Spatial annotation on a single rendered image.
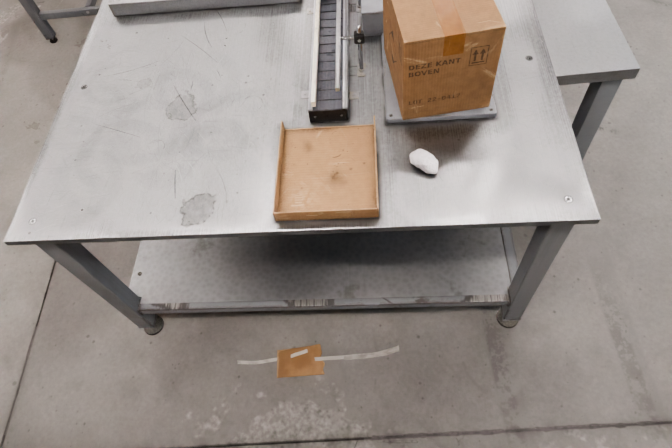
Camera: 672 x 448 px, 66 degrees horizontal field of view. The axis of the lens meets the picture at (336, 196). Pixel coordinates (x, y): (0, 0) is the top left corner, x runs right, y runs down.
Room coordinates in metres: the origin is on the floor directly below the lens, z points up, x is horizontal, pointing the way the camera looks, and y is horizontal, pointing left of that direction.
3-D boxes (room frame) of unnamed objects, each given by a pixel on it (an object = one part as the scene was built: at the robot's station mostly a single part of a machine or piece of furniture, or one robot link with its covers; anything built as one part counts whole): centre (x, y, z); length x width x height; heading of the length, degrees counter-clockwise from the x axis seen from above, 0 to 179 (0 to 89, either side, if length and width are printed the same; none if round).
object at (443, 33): (1.07, -0.34, 0.99); 0.30 x 0.24 x 0.27; 178
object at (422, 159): (0.78, -0.24, 0.85); 0.08 x 0.07 x 0.04; 8
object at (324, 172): (0.82, 0.01, 0.85); 0.30 x 0.26 x 0.04; 171
